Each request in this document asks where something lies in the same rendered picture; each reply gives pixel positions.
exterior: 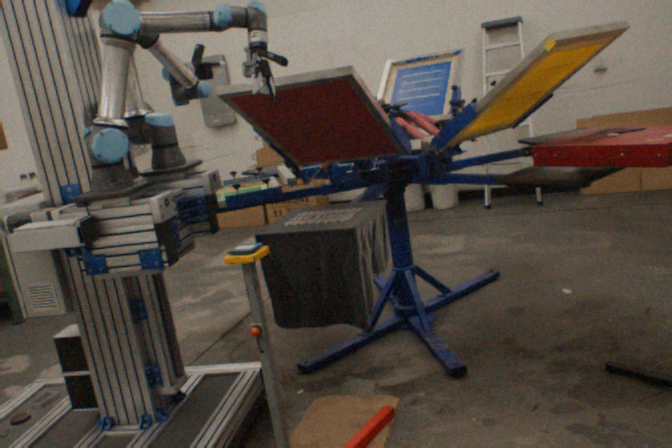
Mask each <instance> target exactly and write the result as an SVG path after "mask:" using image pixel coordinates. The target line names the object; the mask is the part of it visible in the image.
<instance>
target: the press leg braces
mask: <svg viewBox="0 0 672 448"><path fill-rule="evenodd" d="M403 273H405V279H406V282H407V284H408V287H409V290H410V294H411V296H412V299H413V302H414V305H415V308H416V311H417V315H418V318H419V321H420V324H421V327H422V328H419V329H418V330H419V332H420V333H421V334H422V335H424V336H425V337H426V336H431V335H435V334H436V333H435V332H434V330H433V329H432V328H431V326H430V323H429V320H428V317H427V314H426V310H425V307H424V305H422V302H421V299H420V296H419V292H418V290H417V287H416V284H415V282H414V279H413V276H412V273H411V270H410V269H409V270H405V271H403ZM415 275H417V276H418V277H420V278H421V279H422V280H425V281H426V282H428V283H429V284H430V285H432V286H433V287H435V288H436V289H437V290H439V291H440V292H441V294H438V295H437V296H440V297H448V296H450V295H452V294H454V292H455V293H456V290H451V289H449V288H448V287H447V286H445V285H444V284H441V283H440V282H439V281H437V280H436V279H435V278H433V277H432V276H430V275H429V273H428V272H426V271H425V270H424V269H421V268H420V267H418V266H417V265H416V273H415ZM397 280H398V272H397V271H395V270H392V272H391V275H390V277H389V279H388V281H387V283H386V285H384V287H383V289H382V291H381V294H380V296H379V298H378V300H377V302H376V304H375V306H374V308H373V310H372V312H371V315H370V317H369V322H370V327H369V328H367V329H363V330H362V331H360V333H358V334H357V335H360V336H363V337H367V336H369V335H371V334H373V333H375V332H377V330H379V329H377V328H374V327H375V325H376V323H377V321H378V319H379V317H380V315H381V313H382V309H383V307H385V305H386V303H387V301H388V299H389V297H391V298H392V299H393V298H397V292H396V285H395V284H396V282H397Z"/></svg>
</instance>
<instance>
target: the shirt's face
mask: <svg viewBox="0 0 672 448"><path fill-rule="evenodd" d="M384 201H386V200H380V201H367V202H354V203H341V204H329V205H316V206H303V207H297V208H296V209H294V210H293V211H291V212H289V213H288V214H285V215H284V217H282V218H280V219H279V220H277V221H275V222H274V223H272V224H271V225H269V226H267V227H265V228H263V229H262V230H260V231H258V232H257V233H256V234H260V233H276V232H292V231H308V230H323V229H339V228H352V227H355V226H356V225H357V224H358V223H359V222H360V221H362V220H363V219H364V218H366V217H367V215H368V214H370V213H371V212H372V211H373V210H374V209H375V208H377V207H378V206H379V205H380V204H381V203H382V202H384ZM360 207H363V208H362V209H360V210H359V211H358V212H357V213H355V214H354V215H353V217H352V218H350V219H349V220H348V221H346V222H331V223H316V224H301V225H287V226H281V225H282V224H284V223H287V222H288V221H290V220H291V219H293V218H294V217H296V215H297V214H299V213H300V212H307V211H320V210H333V209H347V208H360Z"/></svg>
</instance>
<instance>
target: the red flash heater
mask: <svg viewBox="0 0 672 448"><path fill-rule="evenodd" d="M637 128H646V129H641V130H635V132H627V133H621V134H620V135H619V136H607V135H609V134H614V133H617V132H624V131H625V130H631V129H637ZM530 155H531V157H533V159H534V167H601V168H668V166H670V165H672V124H668V125H640V126H612V127H587V129H584V130H580V131H577V132H574V133H571V134H568V135H564V136H561V137H558V138H554V139H551V140H547V141H544V142H541V143H538V145H535V146H531V147H530Z"/></svg>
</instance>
